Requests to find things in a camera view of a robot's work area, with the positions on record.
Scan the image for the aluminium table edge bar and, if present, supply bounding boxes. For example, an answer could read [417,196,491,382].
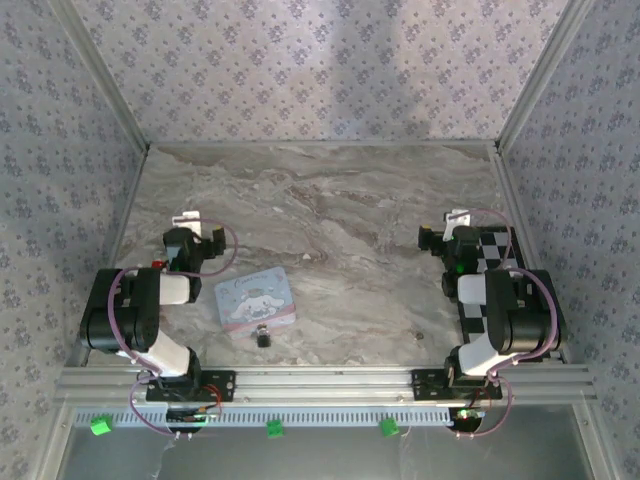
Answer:
[147,139,499,149]

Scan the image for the cartoon dog tin box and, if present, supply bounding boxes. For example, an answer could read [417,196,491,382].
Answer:
[213,266,297,342]

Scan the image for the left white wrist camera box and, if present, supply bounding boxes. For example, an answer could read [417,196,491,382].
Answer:
[171,211,202,237]

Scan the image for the grey metal shelf panel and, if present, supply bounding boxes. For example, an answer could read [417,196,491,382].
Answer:
[59,424,596,480]

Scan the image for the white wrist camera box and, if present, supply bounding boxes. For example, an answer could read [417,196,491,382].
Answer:
[171,211,202,237]
[443,208,473,239]

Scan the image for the aluminium corner post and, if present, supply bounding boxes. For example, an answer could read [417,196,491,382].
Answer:
[493,0,597,152]
[48,0,152,152]

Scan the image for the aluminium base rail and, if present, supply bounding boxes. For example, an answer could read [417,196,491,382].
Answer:
[53,364,599,406]

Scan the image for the black white checkerboard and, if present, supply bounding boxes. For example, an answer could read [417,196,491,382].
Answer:
[452,224,569,362]

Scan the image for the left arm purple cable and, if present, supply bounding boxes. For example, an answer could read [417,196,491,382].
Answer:
[107,218,240,442]

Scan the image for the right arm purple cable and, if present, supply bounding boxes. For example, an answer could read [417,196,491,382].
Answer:
[456,208,559,441]

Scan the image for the grey slotted cable duct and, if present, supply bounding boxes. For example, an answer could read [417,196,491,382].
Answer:
[73,405,454,429]

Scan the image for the aluminium table side rail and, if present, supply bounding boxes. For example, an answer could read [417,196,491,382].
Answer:
[63,144,152,369]
[490,142,574,364]

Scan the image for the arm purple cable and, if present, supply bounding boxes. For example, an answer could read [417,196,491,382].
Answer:
[107,218,240,442]
[456,208,559,441]

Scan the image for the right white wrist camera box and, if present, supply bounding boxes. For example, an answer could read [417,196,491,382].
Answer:
[443,208,473,239]

